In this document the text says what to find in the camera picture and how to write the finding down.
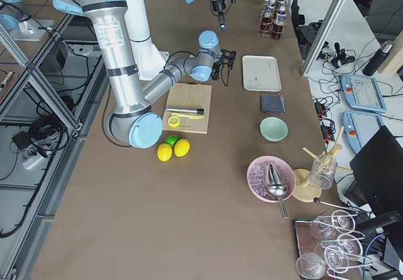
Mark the left tea bottle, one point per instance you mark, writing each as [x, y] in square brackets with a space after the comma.
[279, 4]

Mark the upper teach pendant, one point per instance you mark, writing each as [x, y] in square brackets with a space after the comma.
[362, 92]

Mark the front tea bottle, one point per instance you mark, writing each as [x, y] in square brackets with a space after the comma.
[266, 20]

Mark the grey folded cloth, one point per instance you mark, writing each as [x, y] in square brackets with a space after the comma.
[272, 103]

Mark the black monitor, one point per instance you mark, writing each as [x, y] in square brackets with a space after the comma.
[377, 168]

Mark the green lime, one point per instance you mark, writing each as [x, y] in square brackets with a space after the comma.
[171, 140]

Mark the glass mug on stand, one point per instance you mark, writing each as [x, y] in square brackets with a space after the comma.
[323, 171]

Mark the lower teach pendant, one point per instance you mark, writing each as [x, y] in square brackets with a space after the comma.
[359, 127]

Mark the steel ice scoop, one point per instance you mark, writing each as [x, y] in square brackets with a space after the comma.
[277, 188]

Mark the tea bottle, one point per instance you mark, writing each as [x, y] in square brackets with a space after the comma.
[279, 4]
[266, 20]
[279, 23]

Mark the right tea bottle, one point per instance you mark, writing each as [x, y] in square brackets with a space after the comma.
[279, 23]

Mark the lemon half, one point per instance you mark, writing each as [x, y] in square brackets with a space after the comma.
[173, 121]

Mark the steel muddler rod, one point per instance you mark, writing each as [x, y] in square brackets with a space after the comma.
[197, 111]

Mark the wine glass tray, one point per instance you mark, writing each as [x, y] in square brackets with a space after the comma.
[331, 245]

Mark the mint green bowl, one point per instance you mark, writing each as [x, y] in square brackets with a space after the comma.
[273, 129]

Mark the lower whole lemon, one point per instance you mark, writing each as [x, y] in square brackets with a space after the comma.
[164, 152]

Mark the teach pendant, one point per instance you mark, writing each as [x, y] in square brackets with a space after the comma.
[359, 127]
[362, 92]

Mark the copper wire bottle rack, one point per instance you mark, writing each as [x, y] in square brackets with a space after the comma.
[260, 32]

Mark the yellow plastic knife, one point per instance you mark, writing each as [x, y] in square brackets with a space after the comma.
[192, 117]

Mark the upper whole lemon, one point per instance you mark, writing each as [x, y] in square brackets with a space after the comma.
[181, 147]

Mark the wooden cup stand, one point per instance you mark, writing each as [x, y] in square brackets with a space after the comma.
[304, 191]

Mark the pink ice bowl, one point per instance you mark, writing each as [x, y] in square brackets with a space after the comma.
[256, 173]

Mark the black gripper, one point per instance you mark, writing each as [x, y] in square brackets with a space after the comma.
[218, 6]
[216, 70]

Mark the black thermos bottle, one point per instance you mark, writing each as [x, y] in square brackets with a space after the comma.
[375, 62]

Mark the wooden cutting board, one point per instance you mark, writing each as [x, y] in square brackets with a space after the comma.
[189, 96]

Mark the whole lemon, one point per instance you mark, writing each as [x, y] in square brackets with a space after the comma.
[164, 152]
[181, 147]

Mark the cream rabbit serving tray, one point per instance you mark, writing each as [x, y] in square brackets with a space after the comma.
[260, 73]

